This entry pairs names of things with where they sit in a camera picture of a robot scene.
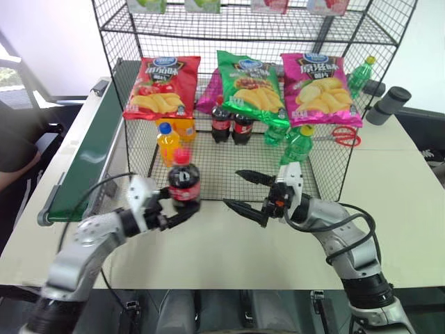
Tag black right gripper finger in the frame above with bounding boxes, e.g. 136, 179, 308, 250
222, 198, 270, 229
234, 169, 277, 188

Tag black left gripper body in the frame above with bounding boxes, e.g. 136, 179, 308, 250
145, 196, 172, 232

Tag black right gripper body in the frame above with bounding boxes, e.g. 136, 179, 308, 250
261, 181, 296, 219

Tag cola bottle with red cap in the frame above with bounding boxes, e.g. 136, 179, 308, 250
232, 111, 255, 146
165, 148, 202, 212
211, 95, 233, 144

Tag green belt conveyor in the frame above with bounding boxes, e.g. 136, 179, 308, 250
36, 58, 142, 227

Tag orange soda bottle blue cap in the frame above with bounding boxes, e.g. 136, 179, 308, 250
156, 121, 181, 168

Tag green soda bottle yellow cap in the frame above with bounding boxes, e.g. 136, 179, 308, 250
347, 55, 378, 100
280, 124, 316, 167

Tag green potato chip bag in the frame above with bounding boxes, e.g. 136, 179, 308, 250
216, 50, 291, 128

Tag dark grey rounded housing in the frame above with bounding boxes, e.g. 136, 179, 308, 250
114, 289, 348, 334

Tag magenta foil snack bag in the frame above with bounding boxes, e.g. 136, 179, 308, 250
195, 72, 225, 114

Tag pink potato chip bag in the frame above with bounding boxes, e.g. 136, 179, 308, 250
280, 51, 363, 129

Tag red potato chip bag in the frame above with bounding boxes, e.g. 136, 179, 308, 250
122, 55, 202, 121

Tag grey and black cylinder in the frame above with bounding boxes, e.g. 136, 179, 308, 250
364, 86, 413, 127

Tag person in dark clothing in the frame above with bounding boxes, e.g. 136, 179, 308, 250
0, 99, 65, 223

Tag black padded furniture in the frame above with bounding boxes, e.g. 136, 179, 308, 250
392, 106, 445, 191

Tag red printed carton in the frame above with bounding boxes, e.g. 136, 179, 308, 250
314, 0, 350, 17
250, 0, 289, 15

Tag green printed carton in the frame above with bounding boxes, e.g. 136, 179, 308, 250
127, 0, 167, 15
184, 0, 222, 15

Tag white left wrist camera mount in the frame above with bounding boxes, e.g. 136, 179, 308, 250
125, 175, 158, 233

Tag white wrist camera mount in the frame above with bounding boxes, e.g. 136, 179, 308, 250
276, 161, 307, 218
125, 175, 158, 233

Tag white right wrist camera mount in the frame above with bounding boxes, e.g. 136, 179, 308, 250
276, 161, 307, 218

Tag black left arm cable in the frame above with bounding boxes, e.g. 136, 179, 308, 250
57, 172, 138, 307

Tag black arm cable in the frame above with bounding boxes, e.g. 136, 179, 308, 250
57, 172, 138, 307
283, 203, 378, 267

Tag red handled scissors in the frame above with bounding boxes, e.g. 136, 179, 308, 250
312, 125, 362, 147

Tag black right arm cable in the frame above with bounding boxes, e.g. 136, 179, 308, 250
283, 203, 378, 267

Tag black wire mesh rack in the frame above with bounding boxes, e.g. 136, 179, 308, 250
90, 0, 420, 202

